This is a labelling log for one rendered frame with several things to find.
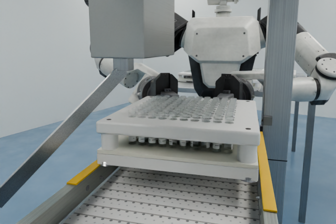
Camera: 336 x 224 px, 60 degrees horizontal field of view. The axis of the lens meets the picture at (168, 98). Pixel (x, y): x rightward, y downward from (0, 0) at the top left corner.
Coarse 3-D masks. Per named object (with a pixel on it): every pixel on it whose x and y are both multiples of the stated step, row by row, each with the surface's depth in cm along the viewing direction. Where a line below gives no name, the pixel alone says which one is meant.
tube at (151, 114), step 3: (150, 111) 48; (153, 111) 48; (150, 114) 47; (153, 114) 47; (150, 117) 47; (153, 117) 47; (150, 138) 47; (153, 138) 47; (150, 141) 47; (153, 141) 47; (150, 144) 47; (153, 144) 47
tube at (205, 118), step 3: (201, 114) 45; (204, 114) 45; (207, 114) 45; (201, 117) 45; (204, 117) 44; (207, 117) 44; (201, 120) 45; (204, 120) 44; (207, 120) 44; (201, 141) 45; (201, 144) 45; (204, 144) 45; (207, 144) 45; (201, 147) 46; (204, 147) 45; (207, 147) 45; (204, 150) 45; (207, 150) 45
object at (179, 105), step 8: (152, 104) 53; (160, 104) 53; (168, 104) 55; (176, 104) 54; (184, 104) 53; (192, 104) 53; (200, 104) 52; (208, 104) 57; (216, 104) 54; (224, 104) 53; (168, 112) 48; (176, 112) 47; (184, 112) 47; (192, 112) 50; (200, 112) 47; (208, 112) 47; (216, 112) 46
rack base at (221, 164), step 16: (128, 144) 48; (112, 160) 45; (128, 160) 45; (144, 160) 44; (160, 160) 43; (176, 160) 43; (192, 160) 42; (208, 160) 41; (224, 160) 41; (256, 160) 41; (224, 176) 41; (240, 176) 41; (256, 176) 40
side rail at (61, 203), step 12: (96, 168) 47; (108, 168) 51; (84, 180) 44; (96, 180) 47; (60, 192) 39; (72, 192) 41; (84, 192) 44; (48, 204) 36; (60, 204) 38; (72, 204) 41; (24, 216) 34; (36, 216) 34; (48, 216) 36; (60, 216) 38
